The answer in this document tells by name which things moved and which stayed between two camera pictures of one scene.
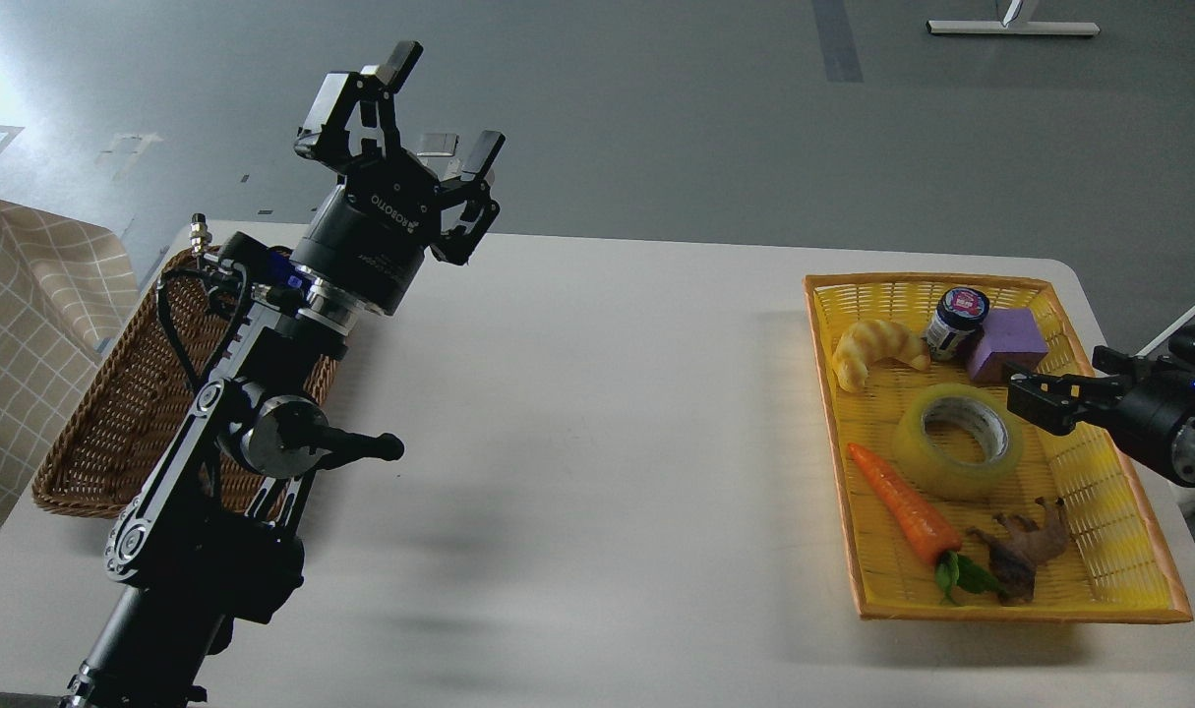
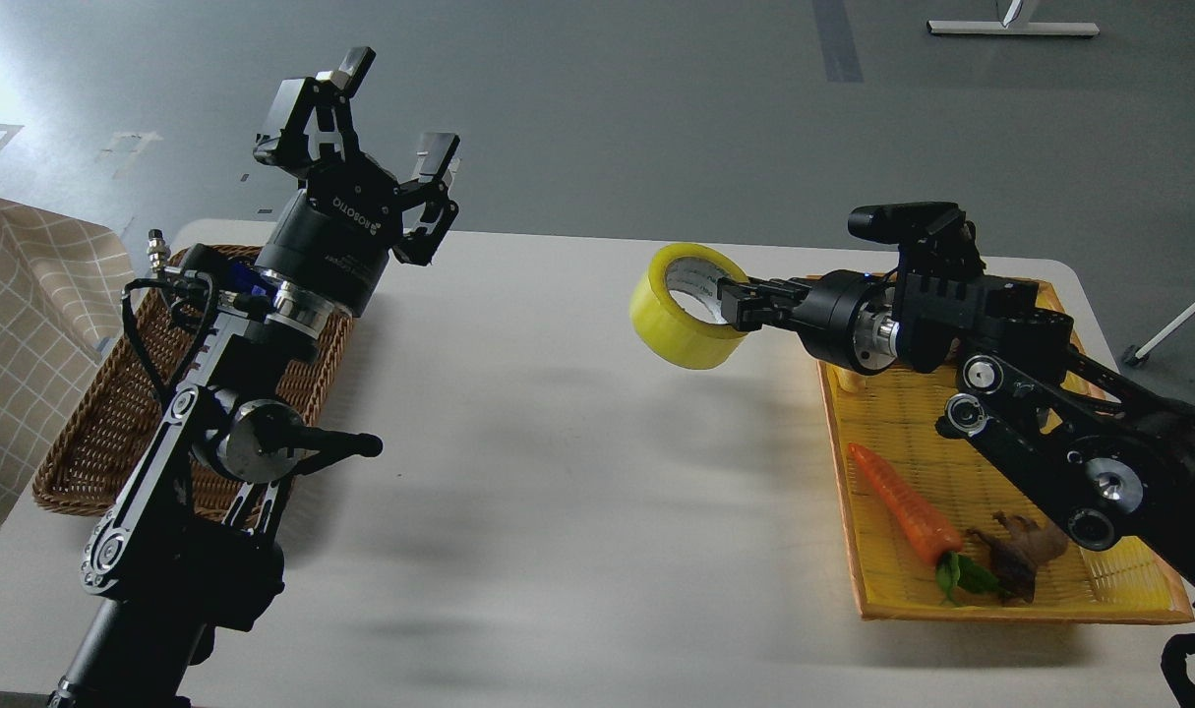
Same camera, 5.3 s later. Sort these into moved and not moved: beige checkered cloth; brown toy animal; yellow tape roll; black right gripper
Moved: black right gripper; yellow tape roll
Not moved: beige checkered cloth; brown toy animal
